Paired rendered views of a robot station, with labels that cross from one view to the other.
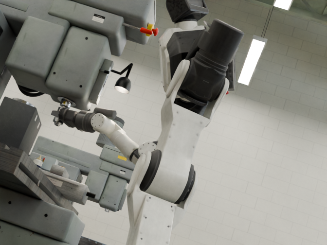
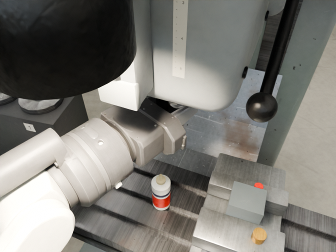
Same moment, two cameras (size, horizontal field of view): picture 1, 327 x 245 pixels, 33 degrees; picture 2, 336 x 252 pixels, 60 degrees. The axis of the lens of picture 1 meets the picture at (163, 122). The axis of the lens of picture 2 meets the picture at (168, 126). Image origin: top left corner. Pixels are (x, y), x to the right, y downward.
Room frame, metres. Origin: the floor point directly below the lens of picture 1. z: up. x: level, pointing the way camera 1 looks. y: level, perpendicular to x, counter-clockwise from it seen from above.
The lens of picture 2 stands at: (2.41, 0.12, 1.52)
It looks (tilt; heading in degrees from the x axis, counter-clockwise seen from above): 46 degrees down; 107
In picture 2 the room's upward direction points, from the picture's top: straight up
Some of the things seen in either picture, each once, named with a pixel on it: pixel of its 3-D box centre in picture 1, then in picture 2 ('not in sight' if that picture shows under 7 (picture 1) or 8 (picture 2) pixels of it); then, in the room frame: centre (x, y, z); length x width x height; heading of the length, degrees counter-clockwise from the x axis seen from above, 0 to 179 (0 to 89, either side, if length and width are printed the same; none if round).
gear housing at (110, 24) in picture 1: (88, 27); not in sight; (2.33, 0.48, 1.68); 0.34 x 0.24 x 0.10; 84
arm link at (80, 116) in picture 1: (77, 120); (122, 140); (2.28, 0.35, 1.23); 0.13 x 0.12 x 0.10; 153
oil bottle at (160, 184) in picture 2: (35, 167); (161, 189); (2.30, 0.44, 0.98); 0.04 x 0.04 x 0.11
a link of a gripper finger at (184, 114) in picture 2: not in sight; (184, 117); (2.35, 0.42, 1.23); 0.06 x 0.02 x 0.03; 63
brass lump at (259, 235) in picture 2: not in sight; (258, 236); (2.50, 0.37, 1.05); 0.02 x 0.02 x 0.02
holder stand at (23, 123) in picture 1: (14, 131); (35, 124); (1.97, 0.50, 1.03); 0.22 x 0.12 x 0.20; 2
